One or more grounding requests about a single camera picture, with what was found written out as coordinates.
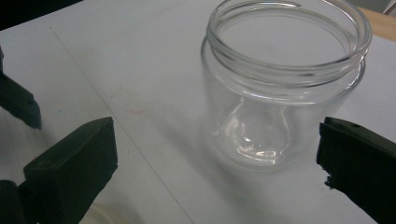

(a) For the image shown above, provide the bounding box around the clear glass jar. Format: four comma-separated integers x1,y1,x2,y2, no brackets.
200,0,374,173

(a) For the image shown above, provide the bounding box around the white table mat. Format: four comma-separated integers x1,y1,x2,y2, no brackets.
0,0,396,224

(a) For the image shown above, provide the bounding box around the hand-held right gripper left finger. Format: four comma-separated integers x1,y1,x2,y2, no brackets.
22,116,119,224

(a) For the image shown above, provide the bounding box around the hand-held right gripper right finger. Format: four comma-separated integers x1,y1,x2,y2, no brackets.
316,116,396,224

